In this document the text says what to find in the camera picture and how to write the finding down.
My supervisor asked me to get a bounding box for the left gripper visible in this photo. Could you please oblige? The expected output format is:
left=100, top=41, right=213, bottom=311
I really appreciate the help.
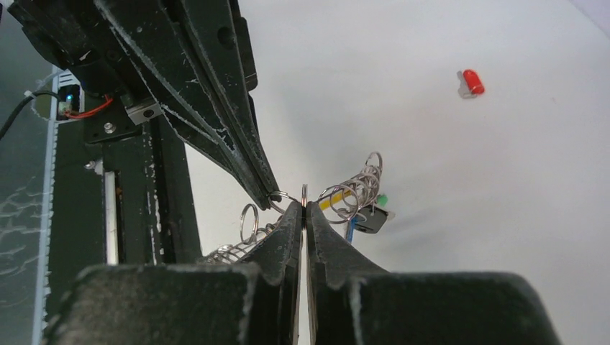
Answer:
left=6, top=1, right=270, bottom=209

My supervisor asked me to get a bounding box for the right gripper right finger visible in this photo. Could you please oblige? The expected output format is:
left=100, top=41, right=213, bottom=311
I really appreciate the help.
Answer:
left=304, top=202, right=387, bottom=344

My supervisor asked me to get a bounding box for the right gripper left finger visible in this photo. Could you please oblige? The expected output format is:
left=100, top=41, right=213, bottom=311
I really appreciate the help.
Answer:
left=241, top=201, right=303, bottom=344

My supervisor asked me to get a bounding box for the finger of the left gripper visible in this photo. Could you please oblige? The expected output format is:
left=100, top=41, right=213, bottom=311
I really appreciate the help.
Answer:
left=163, top=1, right=279, bottom=201

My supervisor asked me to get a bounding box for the keyring bunch with coloured tags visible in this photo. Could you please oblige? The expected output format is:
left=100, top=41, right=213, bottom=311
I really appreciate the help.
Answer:
left=197, top=152, right=395, bottom=265

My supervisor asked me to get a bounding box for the red key tag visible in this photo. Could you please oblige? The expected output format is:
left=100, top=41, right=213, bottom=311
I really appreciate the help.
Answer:
left=457, top=69, right=486, bottom=99

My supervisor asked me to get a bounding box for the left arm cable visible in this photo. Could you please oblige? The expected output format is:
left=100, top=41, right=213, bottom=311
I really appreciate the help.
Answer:
left=0, top=90, right=65, bottom=142

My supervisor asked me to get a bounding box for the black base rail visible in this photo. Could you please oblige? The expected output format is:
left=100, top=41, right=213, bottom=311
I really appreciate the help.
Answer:
left=40, top=104, right=201, bottom=321

